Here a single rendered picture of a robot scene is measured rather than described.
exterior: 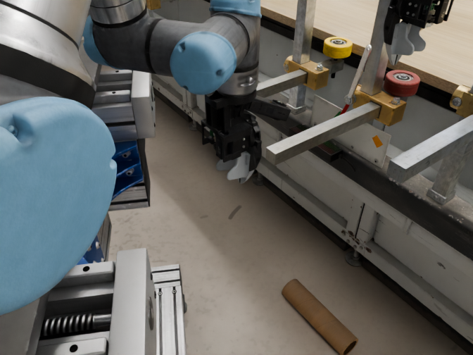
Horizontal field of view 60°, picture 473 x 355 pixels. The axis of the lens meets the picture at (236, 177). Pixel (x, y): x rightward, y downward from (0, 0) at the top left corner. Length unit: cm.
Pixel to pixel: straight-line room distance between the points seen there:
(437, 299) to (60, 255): 143
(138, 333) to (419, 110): 104
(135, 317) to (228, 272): 130
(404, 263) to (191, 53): 126
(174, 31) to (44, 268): 40
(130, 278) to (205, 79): 26
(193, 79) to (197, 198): 151
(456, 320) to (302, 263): 58
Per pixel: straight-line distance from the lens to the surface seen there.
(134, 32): 59
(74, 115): 22
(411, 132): 132
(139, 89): 80
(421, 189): 109
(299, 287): 158
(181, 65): 54
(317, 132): 92
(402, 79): 110
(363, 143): 113
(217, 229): 187
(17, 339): 40
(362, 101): 109
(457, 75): 119
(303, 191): 182
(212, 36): 54
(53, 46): 23
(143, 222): 194
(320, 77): 119
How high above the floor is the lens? 135
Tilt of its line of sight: 39 degrees down
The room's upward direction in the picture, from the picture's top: straight up
